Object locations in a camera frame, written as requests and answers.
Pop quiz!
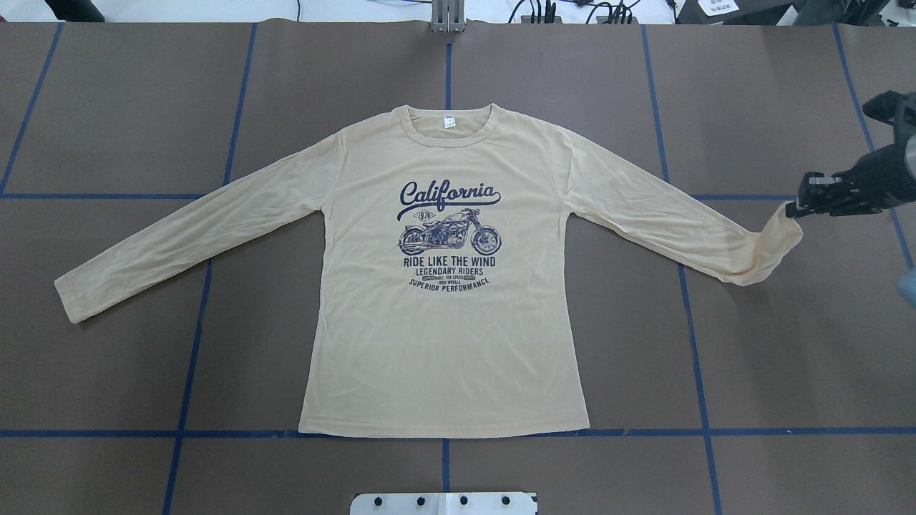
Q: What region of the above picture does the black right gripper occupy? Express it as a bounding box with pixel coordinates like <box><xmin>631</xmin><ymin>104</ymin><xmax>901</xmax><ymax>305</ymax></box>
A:
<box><xmin>785</xmin><ymin>172</ymin><xmax>882</xmax><ymax>218</ymax></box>

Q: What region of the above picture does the beige long-sleeve printed shirt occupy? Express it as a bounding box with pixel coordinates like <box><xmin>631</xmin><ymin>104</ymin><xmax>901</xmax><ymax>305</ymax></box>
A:
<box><xmin>55</xmin><ymin>104</ymin><xmax>804</xmax><ymax>438</ymax></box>

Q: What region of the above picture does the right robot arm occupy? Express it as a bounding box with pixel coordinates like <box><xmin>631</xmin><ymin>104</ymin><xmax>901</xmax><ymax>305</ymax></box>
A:
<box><xmin>785</xmin><ymin>90</ymin><xmax>915</xmax><ymax>219</ymax></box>

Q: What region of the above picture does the grey aluminium frame post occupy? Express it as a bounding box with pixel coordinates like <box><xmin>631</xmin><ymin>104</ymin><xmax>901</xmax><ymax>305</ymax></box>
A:
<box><xmin>431</xmin><ymin>0</ymin><xmax>467</xmax><ymax>33</ymax></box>

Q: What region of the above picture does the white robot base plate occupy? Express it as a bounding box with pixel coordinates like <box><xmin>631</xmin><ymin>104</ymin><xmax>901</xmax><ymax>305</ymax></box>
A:
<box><xmin>349</xmin><ymin>491</ymin><xmax>539</xmax><ymax>514</ymax></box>

